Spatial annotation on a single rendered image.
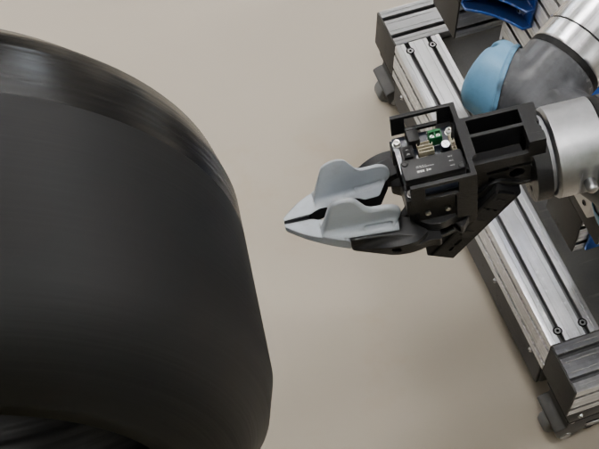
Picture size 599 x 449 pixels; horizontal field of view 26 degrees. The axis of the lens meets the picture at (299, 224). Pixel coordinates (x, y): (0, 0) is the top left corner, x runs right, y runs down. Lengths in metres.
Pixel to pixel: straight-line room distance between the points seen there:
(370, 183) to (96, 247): 0.29
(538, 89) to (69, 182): 0.47
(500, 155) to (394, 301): 1.40
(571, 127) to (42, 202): 0.42
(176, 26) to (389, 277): 0.75
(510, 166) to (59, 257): 0.38
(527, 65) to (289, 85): 1.55
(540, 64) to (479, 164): 0.19
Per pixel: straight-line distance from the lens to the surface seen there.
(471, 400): 2.33
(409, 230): 1.03
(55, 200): 0.85
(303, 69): 2.71
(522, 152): 1.01
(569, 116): 1.03
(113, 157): 0.90
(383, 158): 1.07
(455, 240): 1.09
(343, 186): 1.05
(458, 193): 1.00
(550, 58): 1.17
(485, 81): 1.17
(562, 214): 2.01
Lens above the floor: 2.11
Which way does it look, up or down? 58 degrees down
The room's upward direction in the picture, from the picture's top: straight up
